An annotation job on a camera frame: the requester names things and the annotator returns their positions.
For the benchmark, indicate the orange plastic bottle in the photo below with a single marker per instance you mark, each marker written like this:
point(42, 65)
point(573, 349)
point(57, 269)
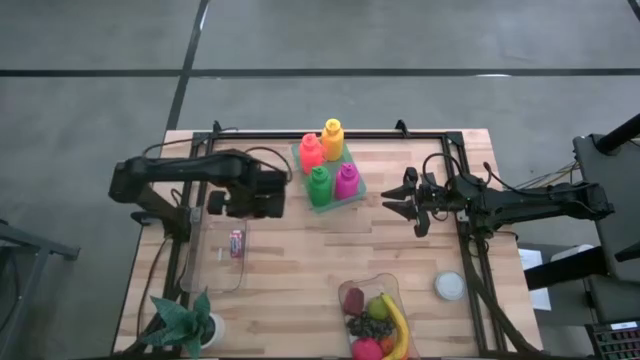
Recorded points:
point(311, 157)

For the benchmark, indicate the yellow banana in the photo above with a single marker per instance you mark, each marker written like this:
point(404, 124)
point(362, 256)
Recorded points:
point(400, 327)

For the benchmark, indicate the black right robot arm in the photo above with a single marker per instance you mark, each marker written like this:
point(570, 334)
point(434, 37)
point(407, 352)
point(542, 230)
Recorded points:
point(530, 202)

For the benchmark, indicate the black frame clamp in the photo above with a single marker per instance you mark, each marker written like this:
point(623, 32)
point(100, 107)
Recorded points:
point(216, 127)
point(401, 127)

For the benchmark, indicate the dark red apple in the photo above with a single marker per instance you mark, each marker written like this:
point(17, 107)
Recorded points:
point(353, 301)

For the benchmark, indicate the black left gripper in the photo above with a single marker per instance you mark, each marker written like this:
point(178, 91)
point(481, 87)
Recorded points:
point(255, 185)

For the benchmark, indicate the black aluminium frame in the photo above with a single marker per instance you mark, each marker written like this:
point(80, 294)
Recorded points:
point(350, 135)

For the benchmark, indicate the keyboard with coloured keys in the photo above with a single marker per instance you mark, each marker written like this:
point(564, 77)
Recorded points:
point(615, 342)

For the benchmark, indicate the grey-blue bracket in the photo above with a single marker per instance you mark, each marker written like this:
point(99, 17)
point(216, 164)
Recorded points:
point(196, 216)

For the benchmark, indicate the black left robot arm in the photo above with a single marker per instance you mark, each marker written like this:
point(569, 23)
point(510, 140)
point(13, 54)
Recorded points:
point(190, 167)

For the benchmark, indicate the yellow plastic bottle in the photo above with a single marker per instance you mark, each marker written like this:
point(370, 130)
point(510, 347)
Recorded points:
point(333, 145)

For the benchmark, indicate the teal translucent tray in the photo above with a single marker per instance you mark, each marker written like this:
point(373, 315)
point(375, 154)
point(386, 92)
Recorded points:
point(303, 181)

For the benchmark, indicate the clear plastic bin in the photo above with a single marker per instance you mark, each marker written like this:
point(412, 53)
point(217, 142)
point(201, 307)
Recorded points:
point(210, 275)
point(372, 282)

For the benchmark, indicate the green plastic bottle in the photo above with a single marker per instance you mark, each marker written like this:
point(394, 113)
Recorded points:
point(320, 187)

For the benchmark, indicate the pink plastic bottle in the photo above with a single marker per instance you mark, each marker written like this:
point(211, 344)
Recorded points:
point(347, 180)

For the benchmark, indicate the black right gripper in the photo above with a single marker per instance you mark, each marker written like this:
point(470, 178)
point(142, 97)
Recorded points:
point(435, 197)

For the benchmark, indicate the light purple bracket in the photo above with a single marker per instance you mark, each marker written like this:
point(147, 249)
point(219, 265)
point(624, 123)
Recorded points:
point(463, 216)

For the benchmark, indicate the white paper sheet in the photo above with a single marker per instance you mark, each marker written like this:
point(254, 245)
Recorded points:
point(532, 260)

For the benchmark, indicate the green pear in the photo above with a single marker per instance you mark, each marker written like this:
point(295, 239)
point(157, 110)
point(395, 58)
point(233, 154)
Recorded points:
point(378, 308)

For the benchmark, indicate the grey metal stand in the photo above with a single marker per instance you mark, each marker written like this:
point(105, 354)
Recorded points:
point(30, 245)

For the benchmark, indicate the potted green plant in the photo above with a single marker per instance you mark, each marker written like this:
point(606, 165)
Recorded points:
point(182, 325)

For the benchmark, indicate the black desk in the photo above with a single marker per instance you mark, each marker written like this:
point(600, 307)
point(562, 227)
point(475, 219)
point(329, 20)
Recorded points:
point(615, 210)

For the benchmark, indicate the dark grape bunch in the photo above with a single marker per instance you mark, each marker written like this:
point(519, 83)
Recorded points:
point(367, 327)

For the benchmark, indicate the tin can with red label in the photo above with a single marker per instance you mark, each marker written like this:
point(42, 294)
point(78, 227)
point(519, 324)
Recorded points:
point(236, 243)

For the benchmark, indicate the tin can with white label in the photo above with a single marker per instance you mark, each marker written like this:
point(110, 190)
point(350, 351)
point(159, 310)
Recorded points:
point(450, 286)

